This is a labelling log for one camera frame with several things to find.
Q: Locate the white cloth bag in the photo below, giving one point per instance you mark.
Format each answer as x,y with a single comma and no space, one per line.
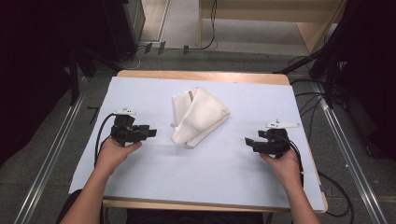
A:
199,119

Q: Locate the metal floor rail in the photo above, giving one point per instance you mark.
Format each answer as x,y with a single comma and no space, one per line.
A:
49,158
348,161

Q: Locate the black metal stand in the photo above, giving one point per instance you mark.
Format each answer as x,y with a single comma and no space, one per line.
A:
327,62
74,74

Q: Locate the black cabinet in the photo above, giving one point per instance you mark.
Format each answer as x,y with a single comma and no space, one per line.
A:
124,28

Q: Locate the person's right hand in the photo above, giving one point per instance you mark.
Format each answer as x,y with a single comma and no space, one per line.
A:
285,169

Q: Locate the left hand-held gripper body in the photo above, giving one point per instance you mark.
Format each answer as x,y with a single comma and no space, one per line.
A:
123,132

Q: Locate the wooden table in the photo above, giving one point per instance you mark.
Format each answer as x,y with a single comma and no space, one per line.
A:
202,76

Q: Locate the person's dark trousers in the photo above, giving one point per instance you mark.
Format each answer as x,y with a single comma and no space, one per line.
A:
186,218

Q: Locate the person's left hand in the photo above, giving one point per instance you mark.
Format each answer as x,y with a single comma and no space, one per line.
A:
112,155

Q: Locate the light wooden furniture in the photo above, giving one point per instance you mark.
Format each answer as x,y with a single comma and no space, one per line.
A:
271,9

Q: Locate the light blue table mat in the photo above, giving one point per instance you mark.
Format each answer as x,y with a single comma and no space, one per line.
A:
193,174

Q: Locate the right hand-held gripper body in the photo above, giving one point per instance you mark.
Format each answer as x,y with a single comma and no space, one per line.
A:
275,143

